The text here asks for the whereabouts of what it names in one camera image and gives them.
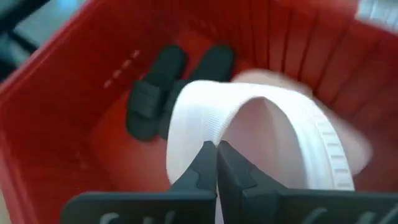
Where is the black slide sandal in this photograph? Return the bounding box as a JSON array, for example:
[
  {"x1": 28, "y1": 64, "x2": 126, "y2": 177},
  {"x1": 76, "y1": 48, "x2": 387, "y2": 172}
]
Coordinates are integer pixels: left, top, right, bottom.
[
  {"x1": 158, "y1": 44, "x2": 236, "y2": 141},
  {"x1": 125, "y1": 45, "x2": 188, "y2": 141}
]

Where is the pale pink slide sandal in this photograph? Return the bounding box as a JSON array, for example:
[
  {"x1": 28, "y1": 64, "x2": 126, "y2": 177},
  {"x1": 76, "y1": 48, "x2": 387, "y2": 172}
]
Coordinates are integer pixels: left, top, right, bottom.
[{"x1": 165, "y1": 70, "x2": 374, "y2": 224}]

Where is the red plastic bin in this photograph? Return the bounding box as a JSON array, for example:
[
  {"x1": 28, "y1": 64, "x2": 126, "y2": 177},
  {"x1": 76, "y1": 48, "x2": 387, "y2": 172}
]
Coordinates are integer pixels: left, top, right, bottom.
[{"x1": 0, "y1": 0, "x2": 398, "y2": 224}]

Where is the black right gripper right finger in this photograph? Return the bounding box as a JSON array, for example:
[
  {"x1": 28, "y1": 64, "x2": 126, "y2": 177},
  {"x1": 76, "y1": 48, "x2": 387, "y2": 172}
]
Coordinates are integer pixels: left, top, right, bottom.
[{"x1": 217, "y1": 140, "x2": 398, "y2": 224}]

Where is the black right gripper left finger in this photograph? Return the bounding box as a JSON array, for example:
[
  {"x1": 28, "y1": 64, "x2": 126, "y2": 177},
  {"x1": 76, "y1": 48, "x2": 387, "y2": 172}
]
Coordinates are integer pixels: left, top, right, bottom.
[{"x1": 60, "y1": 140, "x2": 218, "y2": 224}]

